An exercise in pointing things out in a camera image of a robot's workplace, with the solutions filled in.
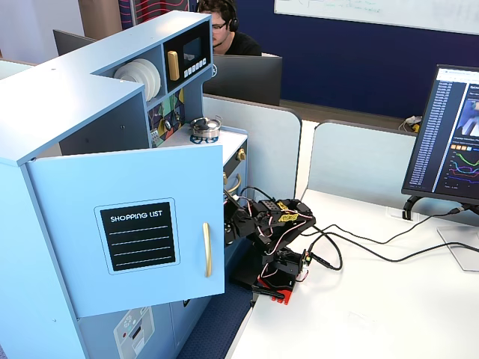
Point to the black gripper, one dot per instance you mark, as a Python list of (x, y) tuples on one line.
[(231, 221)]

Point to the black red robot base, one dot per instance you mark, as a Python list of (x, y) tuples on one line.
[(284, 269)]

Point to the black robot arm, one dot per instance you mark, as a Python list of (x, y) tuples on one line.
[(290, 224)]

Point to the blue shopping list cabinet door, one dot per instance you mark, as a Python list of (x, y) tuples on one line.
[(112, 187)]

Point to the gold stove knob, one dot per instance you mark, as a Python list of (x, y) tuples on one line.
[(241, 153)]

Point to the light blue desk partition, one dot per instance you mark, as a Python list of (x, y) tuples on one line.
[(355, 161), (269, 149)]

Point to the silver toy pot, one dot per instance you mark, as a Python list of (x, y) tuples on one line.
[(206, 129)]

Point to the black monitor back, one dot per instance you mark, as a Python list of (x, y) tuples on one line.
[(247, 78)]

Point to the white toy plate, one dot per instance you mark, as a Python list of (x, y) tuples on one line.
[(158, 84), (149, 80), (129, 71)]

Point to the seated person in black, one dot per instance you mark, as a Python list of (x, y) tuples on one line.
[(239, 43)]

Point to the black glasses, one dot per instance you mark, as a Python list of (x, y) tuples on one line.
[(219, 26)]

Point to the blue toy kitchen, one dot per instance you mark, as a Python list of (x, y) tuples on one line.
[(75, 93)]

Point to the black headphones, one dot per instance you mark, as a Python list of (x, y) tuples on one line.
[(234, 22)]

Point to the yellow and white object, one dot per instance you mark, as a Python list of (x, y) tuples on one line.
[(413, 125)]

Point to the computer monitor with graphs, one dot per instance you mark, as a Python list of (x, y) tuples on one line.
[(441, 142)]

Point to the red blue wavy poster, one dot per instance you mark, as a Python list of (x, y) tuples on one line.
[(149, 9)]

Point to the dark grey monitor back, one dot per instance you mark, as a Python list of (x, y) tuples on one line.
[(69, 43)]

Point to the brown wooden panel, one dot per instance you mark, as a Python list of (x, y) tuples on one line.
[(99, 18)]

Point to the whiteboard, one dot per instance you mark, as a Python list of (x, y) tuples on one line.
[(374, 11)]

